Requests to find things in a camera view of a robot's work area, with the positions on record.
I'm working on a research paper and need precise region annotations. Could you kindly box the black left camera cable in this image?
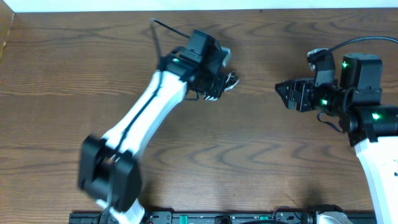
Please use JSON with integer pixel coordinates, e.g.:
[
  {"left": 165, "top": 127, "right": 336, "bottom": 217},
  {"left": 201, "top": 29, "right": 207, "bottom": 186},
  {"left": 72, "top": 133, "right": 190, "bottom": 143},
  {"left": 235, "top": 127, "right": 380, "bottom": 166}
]
[{"left": 149, "top": 17, "right": 191, "bottom": 63}]

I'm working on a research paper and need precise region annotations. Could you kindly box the black right camera cable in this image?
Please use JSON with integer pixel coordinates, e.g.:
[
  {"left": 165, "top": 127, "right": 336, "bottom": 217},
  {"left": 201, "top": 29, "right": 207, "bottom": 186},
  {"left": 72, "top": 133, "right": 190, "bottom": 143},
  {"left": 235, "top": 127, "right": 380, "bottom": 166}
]
[{"left": 329, "top": 35, "right": 398, "bottom": 53}]

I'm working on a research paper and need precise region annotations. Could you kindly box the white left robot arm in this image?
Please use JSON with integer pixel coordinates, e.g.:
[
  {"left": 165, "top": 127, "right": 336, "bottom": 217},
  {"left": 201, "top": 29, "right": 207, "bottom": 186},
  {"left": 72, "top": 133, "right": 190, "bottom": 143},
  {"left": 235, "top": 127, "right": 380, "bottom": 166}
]
[{"left": 78, "top": 30, "right": 239, "bottom": 223}]

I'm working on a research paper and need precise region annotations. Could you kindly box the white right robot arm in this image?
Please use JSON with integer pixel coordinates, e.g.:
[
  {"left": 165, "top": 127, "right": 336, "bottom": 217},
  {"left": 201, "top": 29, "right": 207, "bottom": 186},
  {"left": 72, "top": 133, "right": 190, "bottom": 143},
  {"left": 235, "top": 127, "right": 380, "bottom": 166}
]
[{"left": 275, "top": 49, "right": 397, "bottom": 223}]

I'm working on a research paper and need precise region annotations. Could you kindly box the black camera cable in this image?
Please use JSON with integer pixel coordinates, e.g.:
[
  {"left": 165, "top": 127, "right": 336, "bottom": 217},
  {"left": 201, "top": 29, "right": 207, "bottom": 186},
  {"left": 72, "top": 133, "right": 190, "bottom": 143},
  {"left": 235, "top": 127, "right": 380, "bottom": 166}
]
[
  {"left": 329, "top": 35, "right": 398, "bottom": 53},
  {"left": 149, "top": 17, "right": 191, "bottom": 63}
]

